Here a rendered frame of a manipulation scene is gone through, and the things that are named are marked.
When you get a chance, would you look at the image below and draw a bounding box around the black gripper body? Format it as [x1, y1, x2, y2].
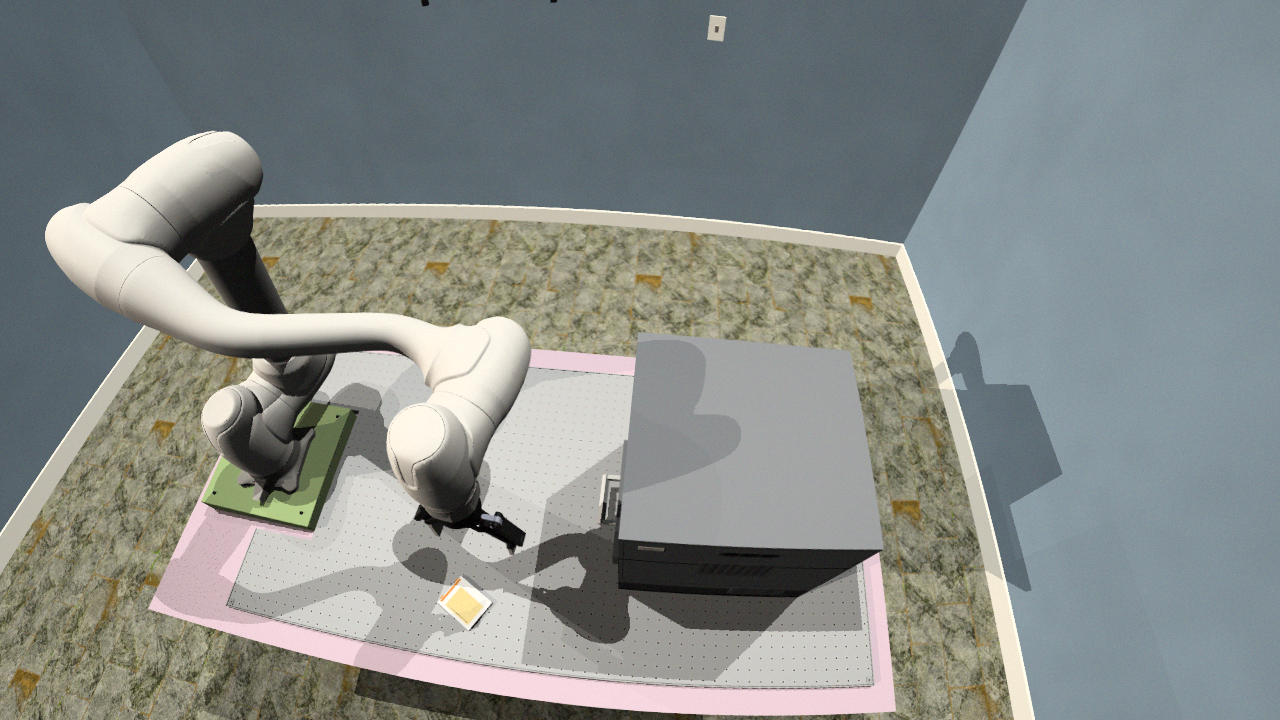
[438, 497, 486, 529]

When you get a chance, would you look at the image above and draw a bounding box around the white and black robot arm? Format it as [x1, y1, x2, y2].
[45, 131, 531, 523]

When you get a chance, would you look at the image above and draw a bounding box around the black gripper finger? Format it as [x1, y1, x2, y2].
[413, 503, 444, 537]
[466, 512, 526, 556]

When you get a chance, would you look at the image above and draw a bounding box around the dark grey instrument cabinet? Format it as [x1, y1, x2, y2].
[596, 332, 884, 597]

